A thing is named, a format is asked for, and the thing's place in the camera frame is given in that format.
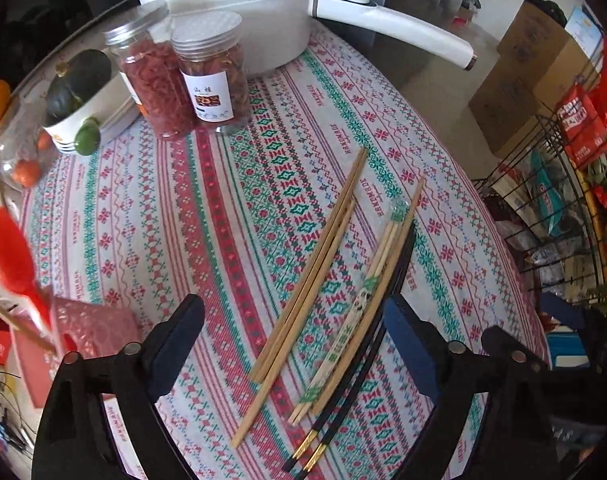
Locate bamboo chopstick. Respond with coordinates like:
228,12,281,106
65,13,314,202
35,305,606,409
232,199,357,448
256,151,370,385
309,178,426,415
250,148,368,382

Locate grey cabinet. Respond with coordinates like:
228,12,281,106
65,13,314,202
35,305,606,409
317,0,467,92

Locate disposable chopsticks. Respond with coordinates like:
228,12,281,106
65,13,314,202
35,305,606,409
288,199,408,425

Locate red plastic spoon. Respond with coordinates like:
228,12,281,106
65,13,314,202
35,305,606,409
0,206,55,335

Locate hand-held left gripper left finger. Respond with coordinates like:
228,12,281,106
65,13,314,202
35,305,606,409
30,294,205,480

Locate teal snack packet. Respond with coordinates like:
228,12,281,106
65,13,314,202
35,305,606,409
530,149,575,237

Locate black chopstick with gold tip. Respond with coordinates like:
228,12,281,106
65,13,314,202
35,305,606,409
304,240,417,476
282,219,417,473

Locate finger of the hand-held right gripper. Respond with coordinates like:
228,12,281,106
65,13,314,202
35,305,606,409
538,291,607,411

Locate black wire rack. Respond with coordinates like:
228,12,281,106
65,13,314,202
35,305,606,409
471,50,607,312

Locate white electric pot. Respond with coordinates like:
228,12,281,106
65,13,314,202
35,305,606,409
124,0,477,79

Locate clear glass bowl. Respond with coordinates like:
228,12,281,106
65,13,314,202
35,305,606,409
0,104,55,192

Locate green lime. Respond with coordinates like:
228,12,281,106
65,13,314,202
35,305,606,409
74,117,103,156

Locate white bowl with green squash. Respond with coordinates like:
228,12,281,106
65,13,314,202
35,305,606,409
42,72,142,157

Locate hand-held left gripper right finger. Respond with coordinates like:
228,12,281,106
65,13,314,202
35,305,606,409
383,294,565,480

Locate clear jar of red flakes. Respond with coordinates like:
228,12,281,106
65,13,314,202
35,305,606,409
103,0,197,140

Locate dark green squash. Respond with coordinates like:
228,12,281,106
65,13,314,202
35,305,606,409
46,49,113,127

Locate clear jar with white label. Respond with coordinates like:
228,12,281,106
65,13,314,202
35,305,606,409
170,10,251,135

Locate large cardboard box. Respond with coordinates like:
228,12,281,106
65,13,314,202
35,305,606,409
496,0,603,111

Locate low cardboard box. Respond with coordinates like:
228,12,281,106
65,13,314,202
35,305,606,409
467,52,557,157

